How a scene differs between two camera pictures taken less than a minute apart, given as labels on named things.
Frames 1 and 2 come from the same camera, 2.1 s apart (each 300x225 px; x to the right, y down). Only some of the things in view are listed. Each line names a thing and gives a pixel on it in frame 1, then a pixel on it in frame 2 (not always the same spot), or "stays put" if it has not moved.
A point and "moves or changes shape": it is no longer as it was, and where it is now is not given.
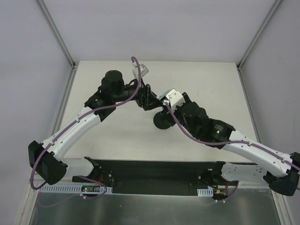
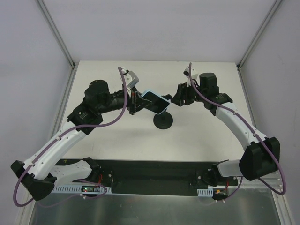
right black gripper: (171, 115) → (183, 94)
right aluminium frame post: (259, 33) stays put
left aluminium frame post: (53, 28) stays put
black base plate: (168, 177) stays put
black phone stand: (164, 119) stays put
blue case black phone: (162, 97) moves or changes shape
